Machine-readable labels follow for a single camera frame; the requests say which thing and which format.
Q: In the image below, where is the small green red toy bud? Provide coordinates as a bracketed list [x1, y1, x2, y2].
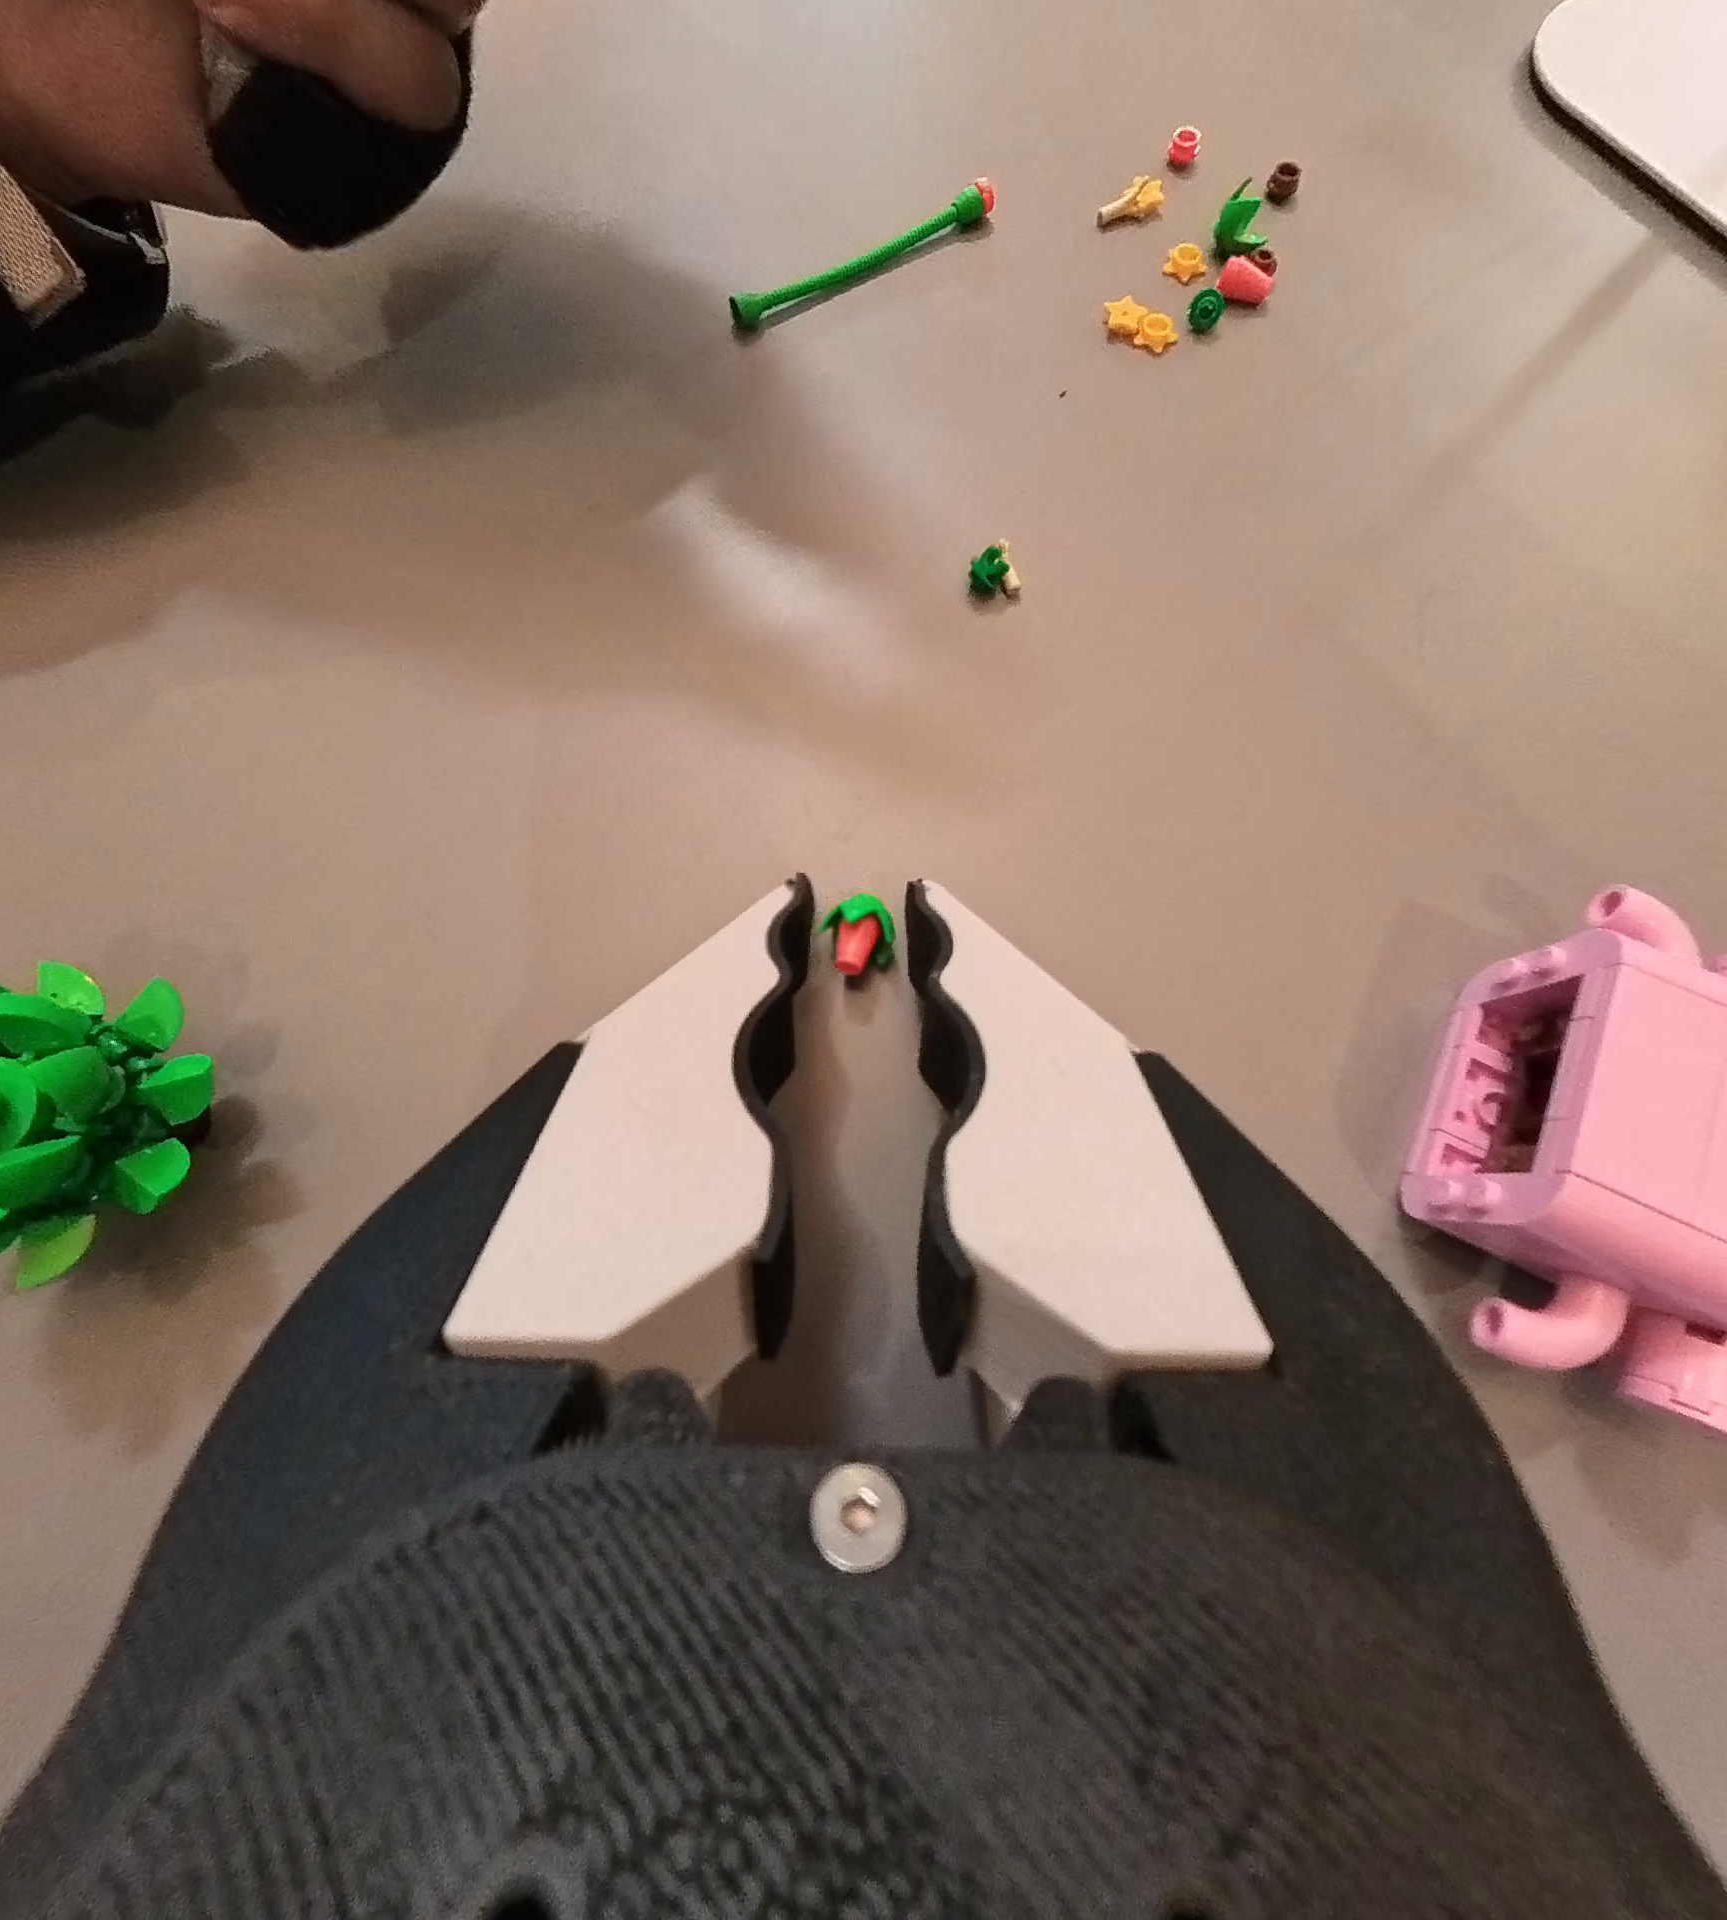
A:
[819, 892, 897, 982]

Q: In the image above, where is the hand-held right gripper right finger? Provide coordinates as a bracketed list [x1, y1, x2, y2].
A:
[905, 877, 1277, 1447]

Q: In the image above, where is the pink toy brick pot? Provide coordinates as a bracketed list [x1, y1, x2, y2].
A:
[1397, 884, 1727, 1458]

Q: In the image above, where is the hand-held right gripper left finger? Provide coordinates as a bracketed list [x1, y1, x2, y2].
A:
[443, 875, 819, 1408]

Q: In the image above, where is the green toy stem red tip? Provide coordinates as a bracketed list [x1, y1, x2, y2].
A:
[727, 177, 997, 341]

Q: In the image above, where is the green toy brick plant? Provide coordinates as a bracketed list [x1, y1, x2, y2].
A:
[0, 961, 218, 1292]

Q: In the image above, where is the white flat board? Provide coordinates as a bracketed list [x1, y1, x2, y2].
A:
[1529, 0, 1727, 318]

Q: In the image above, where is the person's left hand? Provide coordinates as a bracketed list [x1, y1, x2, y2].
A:
[0, 0, 471, 229]

